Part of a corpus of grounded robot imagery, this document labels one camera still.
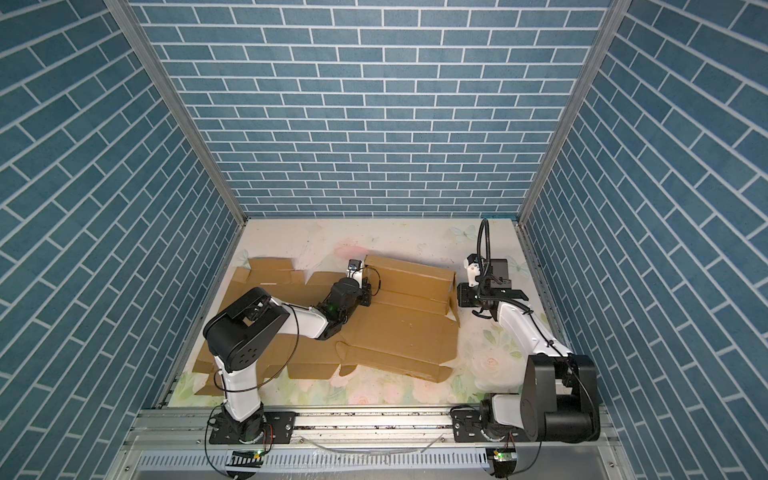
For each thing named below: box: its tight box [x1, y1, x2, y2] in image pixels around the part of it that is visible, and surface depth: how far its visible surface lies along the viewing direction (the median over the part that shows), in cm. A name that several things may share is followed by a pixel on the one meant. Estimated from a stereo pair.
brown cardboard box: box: [336, 255, 460, 383], surface depth 90 cm
